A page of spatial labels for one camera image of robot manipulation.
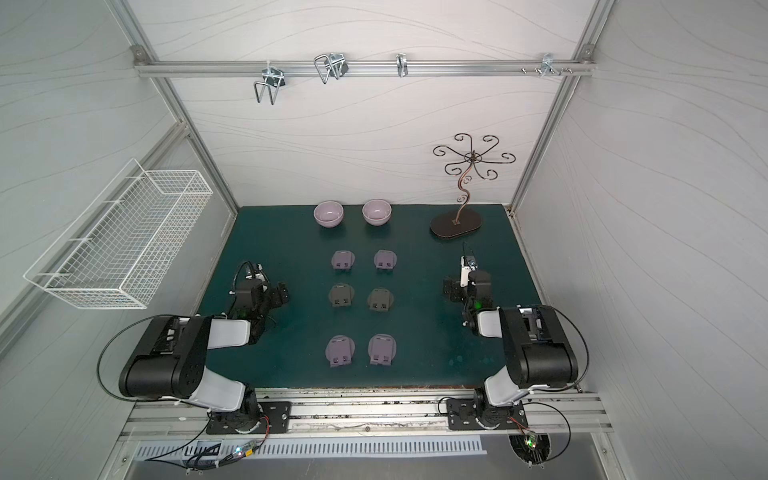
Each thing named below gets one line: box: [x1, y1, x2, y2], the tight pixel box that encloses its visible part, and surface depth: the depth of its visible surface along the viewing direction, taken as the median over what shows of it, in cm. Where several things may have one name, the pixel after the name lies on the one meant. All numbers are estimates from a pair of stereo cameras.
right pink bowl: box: [362, 199, 393, 227], surface depth 117 cm
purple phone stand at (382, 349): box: [368, 333, 397, 366], surface depth 86 cm
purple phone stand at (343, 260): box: [331, 250, 356, 271], surface depth 107 cm
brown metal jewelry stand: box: [430, 133, 516, 239], surface depth 98 cm
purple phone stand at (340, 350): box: [325, 334, 356, 368], surface depth 86 cm
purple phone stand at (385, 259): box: [374, 249, 397, 270], surface depth 106 cm
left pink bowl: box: [313, 200, 345, 228], surface depth 116 cm
